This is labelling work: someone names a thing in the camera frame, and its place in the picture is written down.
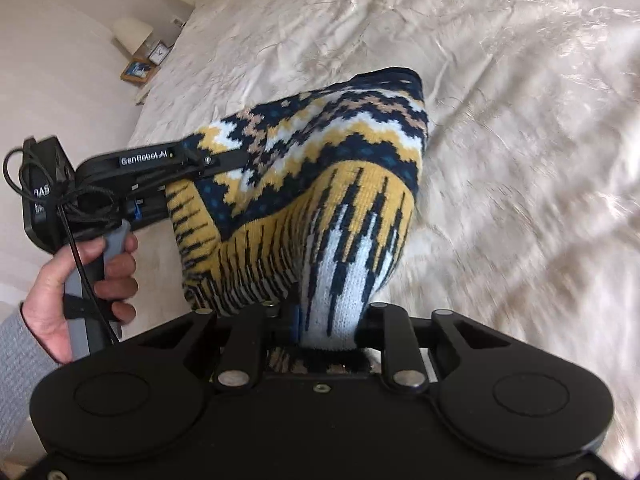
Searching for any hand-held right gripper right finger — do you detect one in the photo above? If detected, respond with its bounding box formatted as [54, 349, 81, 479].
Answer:
[354, 302, 512, 393]

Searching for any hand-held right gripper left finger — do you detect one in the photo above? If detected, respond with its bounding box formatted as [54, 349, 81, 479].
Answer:
[135, 301, 303, 393]

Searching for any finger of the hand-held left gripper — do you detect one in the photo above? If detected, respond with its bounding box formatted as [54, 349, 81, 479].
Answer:
[180, 141, 252, 181]

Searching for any navy yellow patterned knit sweater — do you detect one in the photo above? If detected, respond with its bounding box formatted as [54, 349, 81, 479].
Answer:
[165, 66, 432, 377]

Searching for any person's left forearm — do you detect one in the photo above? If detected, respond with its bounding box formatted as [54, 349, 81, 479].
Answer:
[0, 304, 59, 445]

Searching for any person's left hand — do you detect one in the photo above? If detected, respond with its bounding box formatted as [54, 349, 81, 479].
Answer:
[20, 233, 139, 366]

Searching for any wooden nightstand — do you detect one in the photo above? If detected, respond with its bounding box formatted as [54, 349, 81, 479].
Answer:
[119, 45, 174, 107]

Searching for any white lampshade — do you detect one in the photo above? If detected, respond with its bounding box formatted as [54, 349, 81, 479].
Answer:
[112, 17, 154, 57]

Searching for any white bed cover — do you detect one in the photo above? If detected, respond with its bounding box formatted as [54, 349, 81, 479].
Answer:
[127, 0, 640, 476]

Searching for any blue picture frame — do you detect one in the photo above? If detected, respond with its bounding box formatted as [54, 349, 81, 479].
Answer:
[120, 60, 154, 84]

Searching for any black cable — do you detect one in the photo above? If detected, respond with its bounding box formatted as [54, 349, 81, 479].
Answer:
[2, 147, 124, 347]

